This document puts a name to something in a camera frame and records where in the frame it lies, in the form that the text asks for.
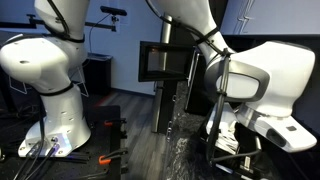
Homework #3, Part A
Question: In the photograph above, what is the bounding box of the black waste bin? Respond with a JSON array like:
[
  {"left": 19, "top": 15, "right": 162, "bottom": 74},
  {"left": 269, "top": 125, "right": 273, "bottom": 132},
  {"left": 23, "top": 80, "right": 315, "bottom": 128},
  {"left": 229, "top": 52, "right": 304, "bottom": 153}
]
[{"left": 83, "top": 52, "right": 114, "bottom": 97}]

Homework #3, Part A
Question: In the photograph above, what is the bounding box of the steel vertical post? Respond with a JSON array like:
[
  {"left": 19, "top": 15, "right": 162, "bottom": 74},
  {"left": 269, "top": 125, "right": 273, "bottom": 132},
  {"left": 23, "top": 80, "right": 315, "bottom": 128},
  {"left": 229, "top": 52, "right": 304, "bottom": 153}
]
[{"left": 151, "top": 14, "right": 174, "bottom": 134}]

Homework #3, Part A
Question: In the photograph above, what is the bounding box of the black base cable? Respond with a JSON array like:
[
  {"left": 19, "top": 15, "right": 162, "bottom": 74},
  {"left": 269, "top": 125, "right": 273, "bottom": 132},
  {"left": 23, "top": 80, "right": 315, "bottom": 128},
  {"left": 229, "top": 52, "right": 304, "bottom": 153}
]
[
  {"left": 24, "top": 143, "right": 61, "bottom": 180},
  {"left": 13, "top": 141, "right": 44, "bottom": 180}
]

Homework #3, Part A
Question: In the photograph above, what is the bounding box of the white cutlery packet pile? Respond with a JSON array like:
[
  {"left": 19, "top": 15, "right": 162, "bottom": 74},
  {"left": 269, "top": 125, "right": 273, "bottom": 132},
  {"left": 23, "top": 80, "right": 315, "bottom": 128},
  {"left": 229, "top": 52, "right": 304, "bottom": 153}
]
[{"left": 215, "top": 130, "right": 240, "bottom": 155}]

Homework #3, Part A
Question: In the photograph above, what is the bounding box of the white wall cabinet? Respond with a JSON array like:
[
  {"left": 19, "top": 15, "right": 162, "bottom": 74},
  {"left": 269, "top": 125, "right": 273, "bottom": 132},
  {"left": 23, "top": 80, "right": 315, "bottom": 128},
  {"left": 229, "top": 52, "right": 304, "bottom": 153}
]
[{"left": 218, "top": 0, "right": 320, "bottom": 37}]

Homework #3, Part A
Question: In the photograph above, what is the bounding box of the black camera on mount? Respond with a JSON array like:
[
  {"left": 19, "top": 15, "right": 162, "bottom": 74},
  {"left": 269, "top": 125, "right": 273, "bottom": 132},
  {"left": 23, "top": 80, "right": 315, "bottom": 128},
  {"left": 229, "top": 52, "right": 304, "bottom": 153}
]
[{"left": 99, "top": 5, "right": 128, "bottom": 17}]

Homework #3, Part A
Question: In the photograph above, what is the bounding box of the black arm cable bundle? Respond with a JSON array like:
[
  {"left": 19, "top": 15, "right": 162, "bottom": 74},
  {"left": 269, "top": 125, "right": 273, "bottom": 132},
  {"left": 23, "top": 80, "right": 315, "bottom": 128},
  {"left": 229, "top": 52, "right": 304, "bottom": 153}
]
[{"left": 204, "top": 49, "right": 234, "bottom": 165}]

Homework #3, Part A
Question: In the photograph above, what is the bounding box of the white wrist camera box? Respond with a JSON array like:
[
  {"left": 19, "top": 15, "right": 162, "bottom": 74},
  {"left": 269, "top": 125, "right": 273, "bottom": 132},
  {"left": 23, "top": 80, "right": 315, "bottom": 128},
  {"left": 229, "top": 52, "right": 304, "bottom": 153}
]
[{"left": 205, "top": 103, "right": 239, "bottom": 135}]

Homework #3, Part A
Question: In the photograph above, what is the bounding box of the black mounting rail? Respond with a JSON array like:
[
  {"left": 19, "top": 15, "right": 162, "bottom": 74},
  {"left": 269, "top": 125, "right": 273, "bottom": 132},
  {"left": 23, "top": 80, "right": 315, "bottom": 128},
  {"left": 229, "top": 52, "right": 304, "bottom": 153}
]
[{"left": 0, "top": 13, "right": 118, "bottom": 33}]

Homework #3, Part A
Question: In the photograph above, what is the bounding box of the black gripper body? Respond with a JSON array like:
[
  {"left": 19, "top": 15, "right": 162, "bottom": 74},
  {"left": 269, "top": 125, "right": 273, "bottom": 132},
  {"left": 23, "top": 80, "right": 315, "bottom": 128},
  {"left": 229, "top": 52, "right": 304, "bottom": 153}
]
[{"left": 233, "top": 123, "right": 264, "bottom": 162}]

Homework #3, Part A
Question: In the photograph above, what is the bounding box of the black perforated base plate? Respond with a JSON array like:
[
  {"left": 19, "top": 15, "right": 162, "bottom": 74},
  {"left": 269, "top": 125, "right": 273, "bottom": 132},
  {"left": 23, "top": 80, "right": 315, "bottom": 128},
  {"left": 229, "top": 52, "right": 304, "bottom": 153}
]
[{"left": 0, "top": 104, "right": 123, "bottom": 180}]

